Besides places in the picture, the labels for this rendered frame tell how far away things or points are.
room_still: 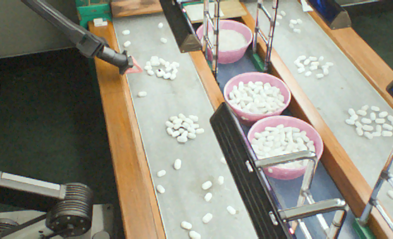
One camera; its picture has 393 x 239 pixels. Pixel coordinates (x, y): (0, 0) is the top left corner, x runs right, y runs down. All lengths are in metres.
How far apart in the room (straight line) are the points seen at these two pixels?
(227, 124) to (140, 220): 0.42
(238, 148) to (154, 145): 0.57
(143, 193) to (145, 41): 0.92
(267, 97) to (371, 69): 0.48
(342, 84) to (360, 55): 0.21
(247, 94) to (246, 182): 0.83
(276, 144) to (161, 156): 0.42
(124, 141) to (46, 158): 1.14
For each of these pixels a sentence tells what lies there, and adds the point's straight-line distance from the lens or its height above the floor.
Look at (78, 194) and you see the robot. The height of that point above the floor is 0.79.
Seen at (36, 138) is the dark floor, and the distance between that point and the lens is 2.85.
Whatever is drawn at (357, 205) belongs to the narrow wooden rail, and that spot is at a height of 0.72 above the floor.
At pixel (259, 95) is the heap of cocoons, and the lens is 1.86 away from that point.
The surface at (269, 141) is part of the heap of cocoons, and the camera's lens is 1.67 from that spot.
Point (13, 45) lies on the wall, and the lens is 3.34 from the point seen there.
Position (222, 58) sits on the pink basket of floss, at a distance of 2.08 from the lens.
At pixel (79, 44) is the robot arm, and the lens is 1.78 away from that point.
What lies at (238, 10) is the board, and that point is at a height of 0.78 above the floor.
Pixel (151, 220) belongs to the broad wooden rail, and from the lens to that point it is 1.40.
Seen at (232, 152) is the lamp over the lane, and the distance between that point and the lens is 1.14.
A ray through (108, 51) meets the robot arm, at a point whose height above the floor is 0.91.
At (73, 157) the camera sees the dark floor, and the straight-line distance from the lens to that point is 2.68.
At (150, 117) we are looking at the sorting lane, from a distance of 1.74.
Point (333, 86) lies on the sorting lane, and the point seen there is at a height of 0.74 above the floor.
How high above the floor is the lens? 1.92
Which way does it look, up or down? 44 degrees down
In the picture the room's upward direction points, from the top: straight up
